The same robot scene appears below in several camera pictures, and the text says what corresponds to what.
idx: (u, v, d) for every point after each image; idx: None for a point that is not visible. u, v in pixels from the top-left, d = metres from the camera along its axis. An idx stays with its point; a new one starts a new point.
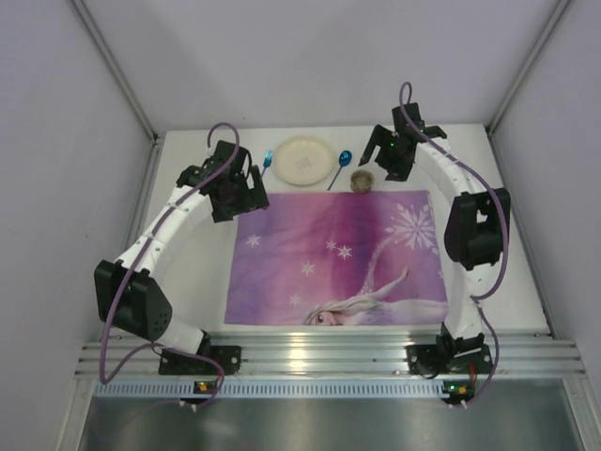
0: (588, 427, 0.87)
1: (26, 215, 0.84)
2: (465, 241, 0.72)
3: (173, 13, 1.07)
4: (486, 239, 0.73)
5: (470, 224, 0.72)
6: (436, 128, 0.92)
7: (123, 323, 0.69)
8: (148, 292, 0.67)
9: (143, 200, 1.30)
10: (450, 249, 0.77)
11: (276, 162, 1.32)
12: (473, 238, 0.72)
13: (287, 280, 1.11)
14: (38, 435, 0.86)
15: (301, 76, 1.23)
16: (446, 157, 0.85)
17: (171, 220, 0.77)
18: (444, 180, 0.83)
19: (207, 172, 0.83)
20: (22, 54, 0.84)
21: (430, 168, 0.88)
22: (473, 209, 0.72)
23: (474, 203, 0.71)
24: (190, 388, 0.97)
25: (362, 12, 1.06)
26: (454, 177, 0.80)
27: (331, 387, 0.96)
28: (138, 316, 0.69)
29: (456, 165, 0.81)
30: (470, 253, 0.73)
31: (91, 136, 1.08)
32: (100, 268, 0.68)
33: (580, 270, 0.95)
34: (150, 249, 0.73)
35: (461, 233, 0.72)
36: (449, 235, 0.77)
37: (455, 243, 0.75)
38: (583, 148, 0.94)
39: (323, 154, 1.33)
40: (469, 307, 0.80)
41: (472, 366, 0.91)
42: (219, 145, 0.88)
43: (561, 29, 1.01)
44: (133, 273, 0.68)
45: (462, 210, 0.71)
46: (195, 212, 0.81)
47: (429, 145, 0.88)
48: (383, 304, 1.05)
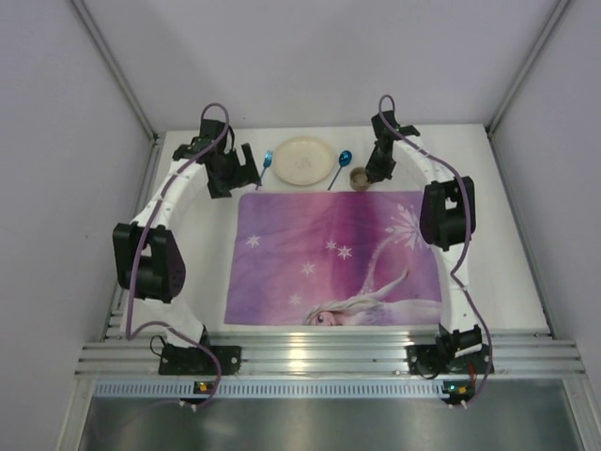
0: (589, 427, 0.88)
1: (26, 215, 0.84)
2: (437, 225, 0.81)
3: (173, 12, 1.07)
4: (455, 222, 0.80)
5: (439, 209, 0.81)
6: (410, 127, 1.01)
7: (142, 281, 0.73)
8: (168, 244, 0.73)
9: (144, 200, 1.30)
10: (427, 237, 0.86)
11: (276, 163, 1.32)
12: (442, 222, 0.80)
13: (287, 280, 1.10)
14: (38, 436, 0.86)
15: (301, 76, 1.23)
16: (419, 151, 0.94)
17: (175, 188, 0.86)
18: (418, 173, 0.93)
19: (197, 147, 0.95)
20: (22, 54, 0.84)
21: (407, 163, 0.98)
22: (440, 197, 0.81)
23: (439, 190, 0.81)
24: (190, 388, 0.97)
25: (362, 12, 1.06)
26: (425, 169, 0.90)
27: (331, 387, 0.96)
28: (158, 272, 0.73)
29: (427, 159, 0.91)
30: (439, 236, 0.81)
31: (91, 135, 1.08)
32: (119, 228, 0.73)
33: (579, 270, 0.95)
34: (161, 209, 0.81)
35: (434, 219, 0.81)
36: (424, 224, 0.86)
37: (430, 230, 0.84)
38: (583, 148, 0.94)
39: (323, 153, 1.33)
40: (456, 293, 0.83)
41: (471, 367, 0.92)
42: (203, 123, 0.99)
43: (560, 30, 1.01)
44: (151, 230, 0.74)
45: (431, 198, 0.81)
46: (194, 179, 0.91)
47: (404, 141, 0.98)
48: (383, 304, 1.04)
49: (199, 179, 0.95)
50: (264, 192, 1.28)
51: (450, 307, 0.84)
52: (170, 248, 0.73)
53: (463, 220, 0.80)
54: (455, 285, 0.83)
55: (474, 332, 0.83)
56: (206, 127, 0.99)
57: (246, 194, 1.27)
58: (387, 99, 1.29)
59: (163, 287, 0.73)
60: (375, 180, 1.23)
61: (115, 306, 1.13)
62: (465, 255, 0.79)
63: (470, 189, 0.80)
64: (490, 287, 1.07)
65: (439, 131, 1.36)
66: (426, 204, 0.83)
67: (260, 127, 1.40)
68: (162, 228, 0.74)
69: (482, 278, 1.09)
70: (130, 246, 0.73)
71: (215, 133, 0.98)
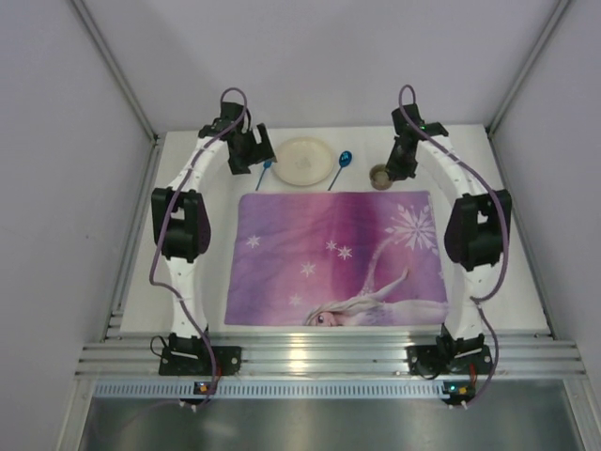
0: (589, 427, 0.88)
1: (26, 216, 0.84)
2: (466, 244, 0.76)
3: (173, 13, 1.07)
4: (487, 241, 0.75)
5: (471, 227, 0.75)
6: (437, 126, 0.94)
7: (172, 240, 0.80)
8: (197, 206, 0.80)
9: (144, 201, 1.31)
10: (452, 250, 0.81)
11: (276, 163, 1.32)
12: (473, 240, 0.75)
13: (287, 281, 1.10)
14: (38, 437, 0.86)
15: (301, 77, 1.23)
16: (448, 156, 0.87)
17: (202, 160, 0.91)
18: (446, 179, 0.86)
19: (221, 127, 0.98)
20: (21, 54, 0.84)
21: (432, 166, 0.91)
22: (473, 213, 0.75)
23: (474, 206, 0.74)
24: (190, 388, 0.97)
25: (362, 12, 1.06)
26: (455, 178, 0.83)
27: (331, 387, 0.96)
28: (188, 230, 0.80)
29: (457, 165, 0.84)
30: (469, 254, 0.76)
31: (92, 136, 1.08)
32: (156, 192, 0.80)
33: (580, 270, 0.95)
34: (192, 178, 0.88)
35: (464, 237, 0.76)
36: (451, 236, 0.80)
37: (457, 246, 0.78)
38: (584, 148, 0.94)
39: (323, 154, 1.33)
40: (470, 308, 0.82)
41: (472, 367, 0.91)
42: (223, 105, 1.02)
43: (560, 30, 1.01)
44: (182, 194, 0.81)
45: (463, 214, 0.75)
46: (220, 154, 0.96)
47: (429, 144, 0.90)
48: (383, 304, 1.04)
49: (223, 155, 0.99)
50: (264, 192, 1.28)
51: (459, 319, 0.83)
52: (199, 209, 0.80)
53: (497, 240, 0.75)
54: (470, 302, 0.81)
55: (477, 337, 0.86)
56: (226, 109, 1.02)
57: (247, 194, 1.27)
58: (408, 91, 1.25)
59: (192, 244, 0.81)
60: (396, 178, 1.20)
61: (115, 306, 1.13)
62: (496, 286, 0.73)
63: (507, 207, 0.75)
64: None
65: None
66: (454, 217, 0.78)
67: (260, 127, 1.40)
68: (192, 193, 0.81)
69: None
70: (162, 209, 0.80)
71: (235, 115, 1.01)
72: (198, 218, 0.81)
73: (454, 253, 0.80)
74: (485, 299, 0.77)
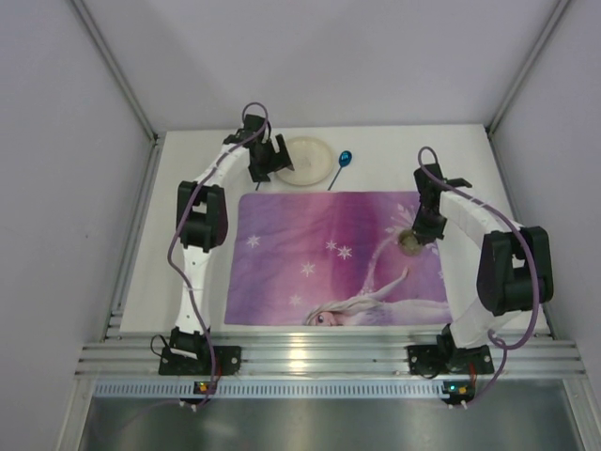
0: (589, 427, 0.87)
1: (27, 215, 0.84)
2: (501, 287, 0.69)
3: (173, 13, 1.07)
4: (525, 284, 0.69)
5: (505, 268, 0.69)
6: (460, 181, 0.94)
7: (192, 231, 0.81)
8: (218, 199, 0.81)
9: (144, 200, 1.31)
10: (486, 295, 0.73)
11: None
12: (510, 283, 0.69)
13: (288, 281, 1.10)
14: (38, 437, 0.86)
15: (302, 76, 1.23)
16: (471, 202, 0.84)
17: (227, 161, 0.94)
18: (472, 223, 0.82)
19: (244, 135, 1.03)
20: (21, 53, 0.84)
21: (457, 216, 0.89)
22: (505, 249, 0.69)
23: (506, 244, 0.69)
24: (190, 388, 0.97)
25: (362, 12, 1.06)
26: (481, 219, 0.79)
27: (331, 387, 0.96)
28: (207, 222, 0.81)
29: (484, 209, 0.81)
30: (505, 299, 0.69)
31: (92, 137, 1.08)
32: (183, 186, 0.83)
33: (579, 270, 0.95)
34: (215, 176, 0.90)
35: (500, 277, 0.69)
36: (485, 278, 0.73)
37: (491, 292, 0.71)
38: (584, 149, 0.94)
39: (323, 154, 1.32)
40: (482, 335, 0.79)
41: (472, 367, 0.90)
42: (246, 117, 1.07)
43: (561, 30, 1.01)
44: (206, 188, 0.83)
45: (494, 248, 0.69)
46: (241, 160, 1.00)
47: (453, 193, 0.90)
48: (384, 304, 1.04)
49: (243, 163, 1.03)
50: (264, 192, 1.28)
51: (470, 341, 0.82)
52: (219, 202, 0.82)
53: (531, 284, 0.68)
54: (485, 332, 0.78)
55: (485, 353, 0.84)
56: (248, 119, 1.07)
57: (246, 194, 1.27)
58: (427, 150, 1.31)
59: (209, 237, 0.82)
60: (426, 240, 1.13)
61: (115, 305, 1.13)
62: (530, 334, 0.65)
63: (541, 248, 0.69)
64: None
65: (439, 131, 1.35)
66: (486, 256, 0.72)
67: None
68: (216, 188, 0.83)
69: None
70: (185, 200, 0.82)
71: (256, 127, 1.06)
72: (218, 211, 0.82)
73: (488, 300, 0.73)
74: (514, 348, 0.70)
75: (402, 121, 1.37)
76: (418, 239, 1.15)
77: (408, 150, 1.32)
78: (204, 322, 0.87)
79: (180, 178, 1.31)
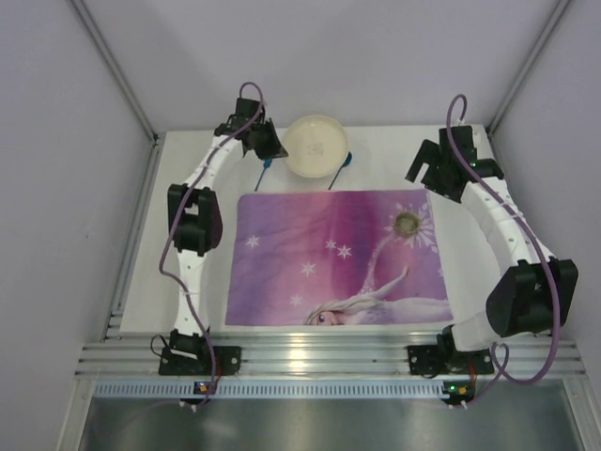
0: (589, 427, 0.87)
1: (26, 215, 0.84)
2: (513, 318, 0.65)
3: (173, 12, 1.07)
4: (539, 317, 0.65)
5: (524, 300, 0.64)
6: (490, 163, 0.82)
7: (186, 235, 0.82)
8: (211, 204, 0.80)
9: (145, 200, 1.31)
10: (493, 312, 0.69)
11: (296, 163, 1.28)
12: (524, 315, 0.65)
13: (288, 281, 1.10)
14: (39, 437, 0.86)
15: (302, 76, 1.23)
16: (501, 207, 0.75)
17: (217, 156, 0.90)
18: (495, 232, 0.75)
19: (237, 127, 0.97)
20: (22, 53, 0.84)
21: (479, 212, 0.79)
22: (530, 285, 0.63)
23: (532, 279, 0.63)
24: (190, 388, 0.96)
25: (362, 12, 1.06)
26: (510, 236, 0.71)
27: (331, 387, 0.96)
28: (200, 225, 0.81)
29: (515, 222, 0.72)
30: (516, 329, 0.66)
31: (92, 137, 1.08)
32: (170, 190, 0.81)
33: (579, 271, 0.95)
34: (206, 176, 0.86)
35: (514, 308, 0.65)
36: (496, 297, 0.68)
37: (500, 316, 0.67)
38: (584, 148, 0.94)
39: (321, 128, 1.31)
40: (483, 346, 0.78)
41: (471, 367, 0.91)
42: (238, 101, 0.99)
43: (561, 30, 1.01)
44: (195, 191, 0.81)
45: (516, 285, 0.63)
46: (235, 151, 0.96)
47: (480, 187, 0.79)
48: (384, 303, 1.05)
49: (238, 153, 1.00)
50: (263, 192, 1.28)
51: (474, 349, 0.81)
52: (211, 208, 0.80)
53: (543, 313, 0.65)
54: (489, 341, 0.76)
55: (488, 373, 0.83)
56: (240, 105, 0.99)
57: (246, 194, 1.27)
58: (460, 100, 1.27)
59: (205, 241, 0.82)
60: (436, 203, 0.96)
61: (115, 305, 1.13)
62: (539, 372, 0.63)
63: (567, 282, 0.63)
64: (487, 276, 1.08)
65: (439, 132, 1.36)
66: (504, 283, 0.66)
67: None
68: (205, 189, 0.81)
69: (484, 275, 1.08)
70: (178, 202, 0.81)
71: (250, 113, 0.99)
72: (210, 214, 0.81)
73: (494, 318, 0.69)
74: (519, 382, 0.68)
75: (402, 121, 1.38)
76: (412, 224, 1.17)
77: (408, 150, 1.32)
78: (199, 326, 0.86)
79: (180, 178, 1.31)
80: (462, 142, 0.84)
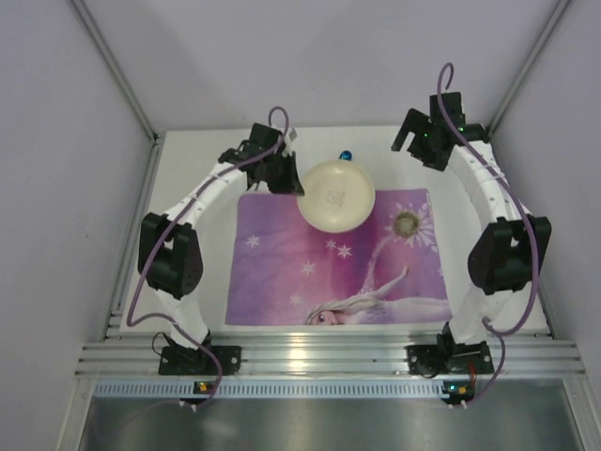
0: (588, 427, 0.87)
1: (27, 216, 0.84)
2: (491, 270, 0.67)
3: (173, 12, 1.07)
4: (516, 270, 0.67)
5: (501, 251, 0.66)
6: (477, 127, 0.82)
7: (156, 273, 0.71)
8: (188, 244, 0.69)
9: (144, 200, 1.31)
10: (473, 269, 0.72)
11: (315, 211, 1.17)
12: (501, 267, 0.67)
13: (288, 280, 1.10)
14: (38, 437, 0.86)
15: (302, 76, 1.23)
16: (485, 168, 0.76)
17: (211, 188, 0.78)
18: (478, 194, 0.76)
19: (244, 155, 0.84)
20: (22, 54, 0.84)
21: (465, 176, 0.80)
22: (506, 239, 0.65)
23: (509, 233, 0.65)
24: (190, 388, 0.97)
25: (362, 12, 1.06)
26: (491, 195, 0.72)
27: (331, 387, 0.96)
28: (174, 266, 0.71)
29: (497, 182, 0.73)
30: (493, 282, 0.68)
31: (91, 137, 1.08)
32: (147, 219, 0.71)
33: (580, 271, 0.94)
34: (192, 208, 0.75)
35: (490, 259, 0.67)
36: (477, 254, 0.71)
37: (481, 270, 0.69)
38: (584, 148, 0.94)
39: (336, 171, 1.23)
40: (477, 324, 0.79)
41: (471, 367, 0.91)
42: (254, 127, 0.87)
43: (561, 29, 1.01)
44: (177, 225, 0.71)
45: (493, 238, 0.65)
46: (235, 185, 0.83)
47: (467, 150, 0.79)
48: (384, 303, 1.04)
49: (240, 189, 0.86)
50: (263, 192, 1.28)
51: (467, 331, 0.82)
52: (188, 248, 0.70)
53: (518, 267, 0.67)
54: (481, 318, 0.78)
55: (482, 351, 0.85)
56: (256, 132, 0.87)
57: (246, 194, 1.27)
58: (447, 68, 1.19)
59: (176, 283, 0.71)
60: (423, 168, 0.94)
61: (115, 305, 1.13)
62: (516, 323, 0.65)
63: (542, 238, 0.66)
64: None
65: None
66: (485, 239, 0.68)
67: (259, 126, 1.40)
68: (188, 225, 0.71)
69: None
70: (153, 236, 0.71)
71: (265, 142, 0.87)
72: (185, 256, 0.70)
73: (476, 273, 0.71)
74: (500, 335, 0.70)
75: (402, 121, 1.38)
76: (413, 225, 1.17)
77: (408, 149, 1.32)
78: (195, 338, 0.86)
79: (180, 178, 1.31)
80: (451, 107, 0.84)
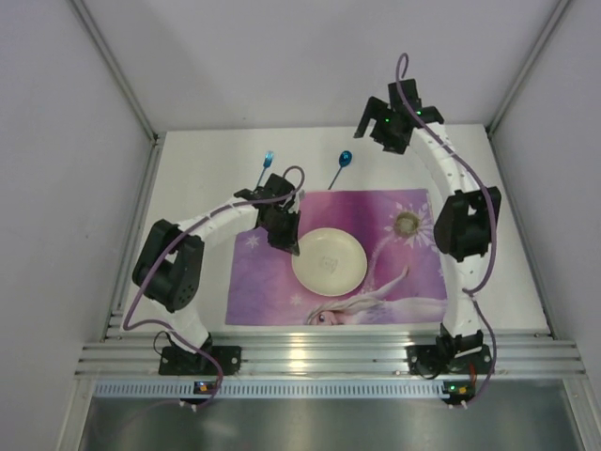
0: (589, 427, 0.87)
1: (27, 216, 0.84)
2: (454, 240, 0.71)
3: (173, 13, 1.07)
4: (475, 235, 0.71)
5: (460, 220, 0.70)
6: (434, 111, 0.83)
7: (151, 284, 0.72)
8: (194, 255, 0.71)
9: (145, 200, 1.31)
10: (439, 242, 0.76)
11: (305, 274, 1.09)
12: (462, 234, 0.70)
13: (288, 281, 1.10)
14: (39, 438, 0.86)
15: (302, 76, 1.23)
16: (440, 147, 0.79)
17: (225, 213, 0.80)
18: (436, 171, 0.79)
19: (260, 195, 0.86)
20: (22, 54, 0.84)
21: (422, 155, 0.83)
22: (463, 209, 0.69)
23: (466, 202, 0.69)
24: (190, 388, 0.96)
25: (362, 12, 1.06)
26: (448, 172, 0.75)
27: (331, 387, 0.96)
28: (170, 278, 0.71)
29: (453, 159, 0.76)
30: (457, 248, 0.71)
31: (92, 137, 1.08)
32: (159, 225, 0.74)
33: (580, 271, 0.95)
34: (204, 225, 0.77)
35: (451, 228, 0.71)
36: (439, 228, 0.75)
37: (445, 240, 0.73)
38: (584, 149, 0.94)
39: (333, 235, 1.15)
40: (464, 303, 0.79)
41: (471, 366, 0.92)
42: (270, 177, 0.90)
43: (561, 29, 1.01)
44: (186, 237, 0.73)
45: (453, 210, 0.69)
46: (245, 218, 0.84)
47: (424, 131, 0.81)
48: (384, 303, 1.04)
49: (248, 225, 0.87)
50: None
51: (455, 313, 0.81)
52: (193, 259, 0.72)
53: (479, 232, 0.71)
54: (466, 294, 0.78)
55: (476, 334, 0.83)
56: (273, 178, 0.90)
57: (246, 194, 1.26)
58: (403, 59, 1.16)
59: (169, 296, 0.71)
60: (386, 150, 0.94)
61: (115, 305, 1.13)
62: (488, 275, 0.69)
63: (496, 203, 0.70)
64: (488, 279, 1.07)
65: None
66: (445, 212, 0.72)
67: (259, 127, 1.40)
68: (196, 239, 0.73)
69: None
70: (160, 243, 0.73)
71: (279, 191, 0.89)
72: (186, 268, 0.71)
73: (442, 244, 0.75)
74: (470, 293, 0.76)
75: None
76: (412, 224, 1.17)
77: None
78: (193, 344, 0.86)
79: (180, 178, 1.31)
80: (408, 93, 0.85)
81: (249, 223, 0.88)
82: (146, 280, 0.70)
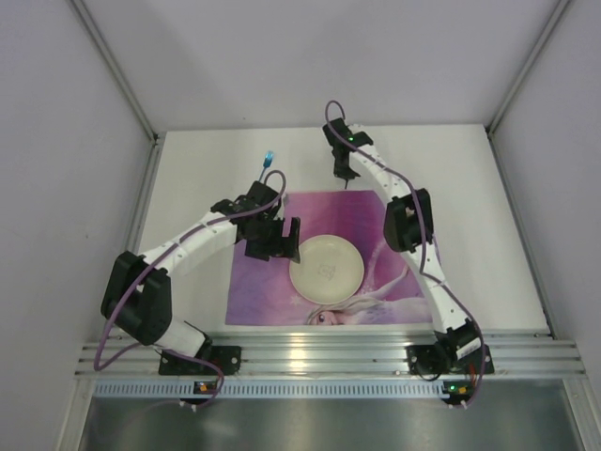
0: (589, 427, 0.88)
1: (27, 216, 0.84)
2: (399, 235, 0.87)
3: (174, 13, 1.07)
4: (416, 229, 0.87)
5: (401, 220, 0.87)
6: (362, 136, 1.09)
7: (121, 318, 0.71)
8: (161, 289, 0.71)
9: (145, 199, 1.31)
10: (392, 247, 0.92)
11: (313, 290, 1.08)
12: (406, 232, 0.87)
13: (288, 281, 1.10)
14: (38, 438, 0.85)
15: (303, 76, 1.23)
16: (376, 164, 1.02)
17: (196, 237, 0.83)
18: (377, 184, 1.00)
19: (239, 208, 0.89)
20: (22, 53, 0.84)
21: (364, 174, 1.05)
22: (401, 210, 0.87)
23: (402, 206, 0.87)
24: (190, 388, 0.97)
25: (362, 12, 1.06)
26: (384, 182, 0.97)
27: (331, 387, 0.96)
28: (138, 312, 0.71)
29: (385, 172, 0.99)
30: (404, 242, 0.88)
31: (92, 138, 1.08)
32: (124, 258, 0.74)
33: (580, 272, 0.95)
34: (174, 252, 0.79)
35: (396, 228, 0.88)
36: (389, 235, 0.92)
37: (393, 238, 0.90)
38: (583, 150, 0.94)
39: (316, 245, 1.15)
40: (438, 291, 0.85)
41: (471, 367, 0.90)
42: (254, 186, 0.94)
43: (561, 31, 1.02)
44: (153, 269, 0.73)
45: (394, 213, 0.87)
46: (221, 238, 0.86)
47: (360, 154, 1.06)
48: (384, 303, 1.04)
49: (227, 241, 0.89)
50: None
51: (436, 306, 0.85)
52: (161, 293, 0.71)
53: (419, 225, 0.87)
54: (434, 282, 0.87)
55: (466, 325, 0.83)
56: (255, 190, 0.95)
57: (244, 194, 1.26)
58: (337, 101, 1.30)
59: (139, 329, 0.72)
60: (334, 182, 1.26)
61: None
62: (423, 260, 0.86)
63: (424, 202, 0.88)
64: (488, 279, 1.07)
65: (439, 131, 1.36)
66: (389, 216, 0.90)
67: (260, 127, 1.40)
68: (161, 272, 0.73)
69: (484, 275, 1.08)
70: (125, 278, 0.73)
71: (261, 200, 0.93)
72: (152, 304, 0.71)
73: (392, 241, 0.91)
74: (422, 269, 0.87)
75: (403, 121, 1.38)
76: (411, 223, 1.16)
77: (408, 150, 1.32)
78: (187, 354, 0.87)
79: (180, 178, 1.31)
80: (340, 128, 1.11)
81: (227, 241, 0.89)
82: (115, 317, 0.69)
